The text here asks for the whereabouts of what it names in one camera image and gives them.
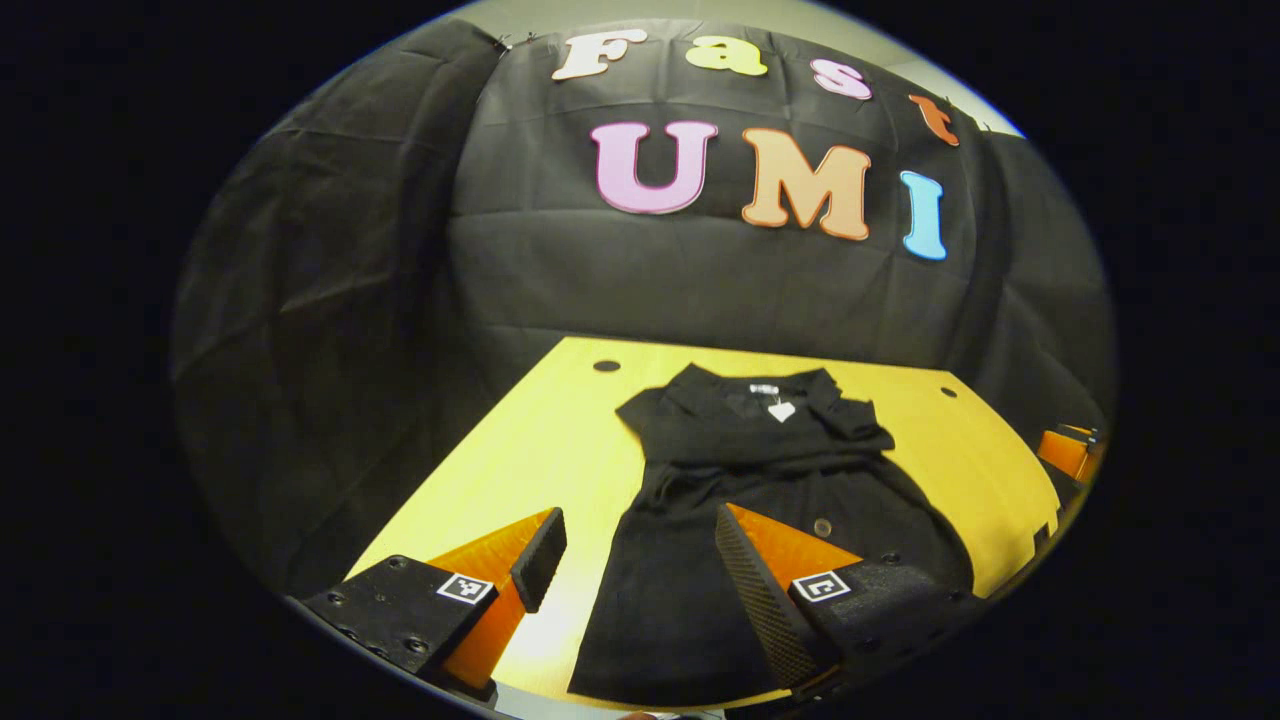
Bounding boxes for black backdrop cloth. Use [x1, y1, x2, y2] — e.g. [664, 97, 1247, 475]
[170, 15, 1116, 601]

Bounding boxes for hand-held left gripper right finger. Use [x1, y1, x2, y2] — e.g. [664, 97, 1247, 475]
[714, 503, 986, 691]

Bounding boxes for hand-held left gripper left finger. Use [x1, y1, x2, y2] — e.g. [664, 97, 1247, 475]
[300, 507, 568, 693]

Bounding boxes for black collared garment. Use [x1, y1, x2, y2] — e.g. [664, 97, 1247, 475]
[568, 363, 976, 706]

